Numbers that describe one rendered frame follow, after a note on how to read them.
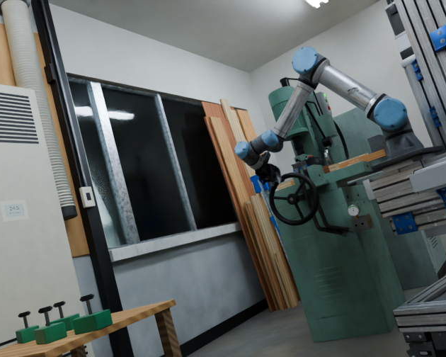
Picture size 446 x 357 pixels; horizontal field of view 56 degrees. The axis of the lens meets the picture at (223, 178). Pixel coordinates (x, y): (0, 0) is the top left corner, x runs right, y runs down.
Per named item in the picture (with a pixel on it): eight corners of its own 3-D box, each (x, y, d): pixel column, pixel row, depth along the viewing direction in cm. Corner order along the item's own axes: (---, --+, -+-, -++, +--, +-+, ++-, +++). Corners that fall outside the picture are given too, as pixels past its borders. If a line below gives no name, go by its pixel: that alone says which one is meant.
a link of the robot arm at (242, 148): (249, 147, 189) (233, 157, 192) (262, 159, 196) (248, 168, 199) (246, 135, 194) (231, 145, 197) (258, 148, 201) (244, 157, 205)
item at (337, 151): (330, 166, 269) (325, 149, 271) (334, 166, 275) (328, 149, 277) (345, 161, 264) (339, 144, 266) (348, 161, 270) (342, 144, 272)
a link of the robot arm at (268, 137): (275, 129, 199) (256, 142, 203) (267, 127, 189) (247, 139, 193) (283, 144, 197) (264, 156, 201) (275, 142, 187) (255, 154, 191)
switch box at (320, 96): (319, 116, 285) (312, 94, 287) (324, 117, 293) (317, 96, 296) (328, 112, 282) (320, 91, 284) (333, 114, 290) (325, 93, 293)
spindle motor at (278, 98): (277, 141, 262) (262, 95, 267) (288, 142, 277) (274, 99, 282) (303, 130, 254) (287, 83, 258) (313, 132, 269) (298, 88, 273)
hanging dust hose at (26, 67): (40, 224, 244) (-7, 8, 265) (66, 221, 258) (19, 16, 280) (57, 217, 234) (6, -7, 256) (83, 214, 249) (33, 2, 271)
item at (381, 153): (292, 188, 266) (290, 181, 267) (293, 188, 268) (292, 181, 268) (386, 155, 236) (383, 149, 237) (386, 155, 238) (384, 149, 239)
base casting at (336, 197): (276, 224, 255) (272, 209, 257) (309, 215, 304) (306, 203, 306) (347, 202, 233) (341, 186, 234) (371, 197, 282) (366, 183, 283)
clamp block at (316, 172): (295, 188, 238) (290, 173, 240) (304, 187, 250) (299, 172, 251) (319, 179, 231) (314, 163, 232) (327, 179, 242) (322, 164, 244)
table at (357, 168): (262, 205, 249) (259, 195, 250) (283, 201, 275) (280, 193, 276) (362, 171, 219) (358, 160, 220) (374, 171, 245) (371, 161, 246)
